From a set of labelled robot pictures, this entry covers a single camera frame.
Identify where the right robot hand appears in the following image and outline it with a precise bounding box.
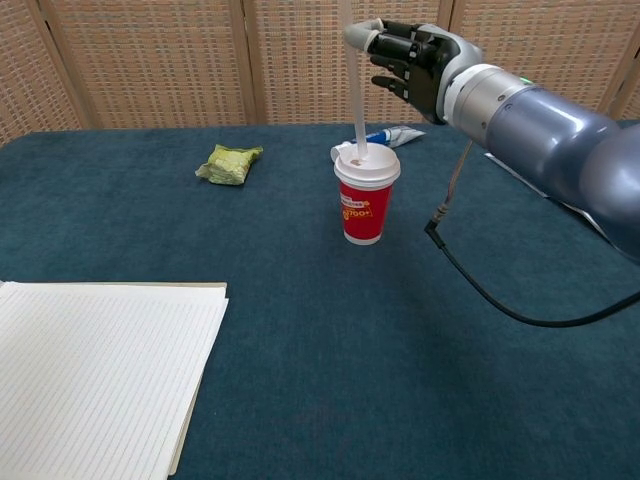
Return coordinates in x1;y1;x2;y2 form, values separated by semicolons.
342;18;484;125

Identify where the red paper cup white lid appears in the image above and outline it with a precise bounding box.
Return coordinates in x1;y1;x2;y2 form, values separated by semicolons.
330;140;402;246

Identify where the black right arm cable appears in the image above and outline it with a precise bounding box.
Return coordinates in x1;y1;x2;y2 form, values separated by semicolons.
423;139;640;329

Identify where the blue white toothpaste tube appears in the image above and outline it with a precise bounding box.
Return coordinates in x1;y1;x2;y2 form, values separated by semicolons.
364;124;426;150

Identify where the open white notebook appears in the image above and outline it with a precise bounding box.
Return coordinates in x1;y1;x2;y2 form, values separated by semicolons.
483;151;632;252

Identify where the green snack packet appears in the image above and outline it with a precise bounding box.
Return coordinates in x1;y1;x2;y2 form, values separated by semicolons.
194;144;264;187

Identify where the lined loose-leaf paper pad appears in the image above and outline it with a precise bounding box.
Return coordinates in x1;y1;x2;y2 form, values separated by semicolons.
0;280;230;477

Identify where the teal felt table cover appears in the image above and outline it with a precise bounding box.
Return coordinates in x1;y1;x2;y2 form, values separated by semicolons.
0;119;640;480

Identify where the woven wicker folding screen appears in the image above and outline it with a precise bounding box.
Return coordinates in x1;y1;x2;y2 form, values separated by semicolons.
0;0;640;149

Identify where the clear plastic straw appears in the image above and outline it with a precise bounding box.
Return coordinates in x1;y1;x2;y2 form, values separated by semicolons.
348;44;372;164

